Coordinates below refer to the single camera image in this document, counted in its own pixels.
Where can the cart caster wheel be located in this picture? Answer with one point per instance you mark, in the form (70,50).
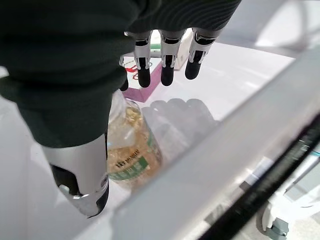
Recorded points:
(273,221)

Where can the long green and white box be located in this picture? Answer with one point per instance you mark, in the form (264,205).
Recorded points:
(156,47)

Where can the white and blue medicine box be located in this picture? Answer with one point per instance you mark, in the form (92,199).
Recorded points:
(183,55)

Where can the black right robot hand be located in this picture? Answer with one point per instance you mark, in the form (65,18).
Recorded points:
(62,62)

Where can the blue-fronted cart drawer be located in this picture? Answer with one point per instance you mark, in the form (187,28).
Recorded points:
(225,75)

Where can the white and blue medical cart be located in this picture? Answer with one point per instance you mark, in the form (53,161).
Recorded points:
(262,192)

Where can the purple and white medicine box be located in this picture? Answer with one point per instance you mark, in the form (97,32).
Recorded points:
(142,95)

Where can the clear yellow medicine bottle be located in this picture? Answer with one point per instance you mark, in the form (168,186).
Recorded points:
(130,150)

